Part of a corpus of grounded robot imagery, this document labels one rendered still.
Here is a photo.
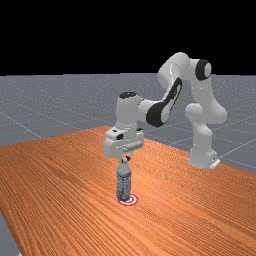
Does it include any clear plastic bottle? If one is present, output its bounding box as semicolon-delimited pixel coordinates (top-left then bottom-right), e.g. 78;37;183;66
115;157;133;202

